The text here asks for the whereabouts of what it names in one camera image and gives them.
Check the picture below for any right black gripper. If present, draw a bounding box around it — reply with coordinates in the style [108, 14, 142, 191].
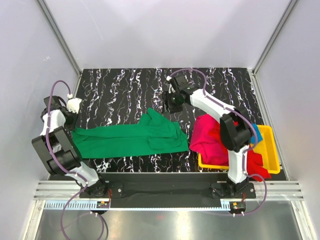
[161, 91, 183, 116]

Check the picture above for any green t shirt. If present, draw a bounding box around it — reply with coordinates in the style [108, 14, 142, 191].
[72, 108, 189, 159]

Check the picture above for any magenta t shirt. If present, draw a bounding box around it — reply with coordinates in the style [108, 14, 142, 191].
[189, 114, 229, 166]

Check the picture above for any red t shirt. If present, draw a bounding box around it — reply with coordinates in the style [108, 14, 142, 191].
[203, 123, 271, 179]

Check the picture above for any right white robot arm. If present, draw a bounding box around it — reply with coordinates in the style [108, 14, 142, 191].
[162, 75, 258, 199]

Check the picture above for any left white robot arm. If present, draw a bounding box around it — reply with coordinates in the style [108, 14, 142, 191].
[31, 95, 108, 198]

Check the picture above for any blue t shirt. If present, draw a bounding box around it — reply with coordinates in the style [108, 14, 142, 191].
[249, 123, 265, 145]

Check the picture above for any yellow plastic bin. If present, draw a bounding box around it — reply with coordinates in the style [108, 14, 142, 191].
[197, 124, 281, 175]

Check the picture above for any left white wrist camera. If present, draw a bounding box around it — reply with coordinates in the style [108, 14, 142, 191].
[66, 93, 83, 114]

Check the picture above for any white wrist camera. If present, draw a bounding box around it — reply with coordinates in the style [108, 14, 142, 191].
[166, 76, 176, 94]
[66, 93, 83, 114]

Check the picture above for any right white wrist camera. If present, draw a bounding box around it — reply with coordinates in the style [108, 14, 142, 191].
[166, 76, 176, 94]

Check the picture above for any aluminium front rail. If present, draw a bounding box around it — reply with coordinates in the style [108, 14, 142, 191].
[33, 180, 304, 211]

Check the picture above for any left aluminium frame post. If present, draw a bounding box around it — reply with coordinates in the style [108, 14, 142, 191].
[36, 0, 83, 77]

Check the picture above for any aluminium frame post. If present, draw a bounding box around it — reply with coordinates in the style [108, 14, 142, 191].
[252, 0, 299, 75]
[36, 0, 83, 77]

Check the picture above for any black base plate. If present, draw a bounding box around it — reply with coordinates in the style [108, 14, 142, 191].
[78, 172, 257, 210]

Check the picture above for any right aluminium frame post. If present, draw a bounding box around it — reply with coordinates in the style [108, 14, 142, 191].
[252, 0, 299, 75]

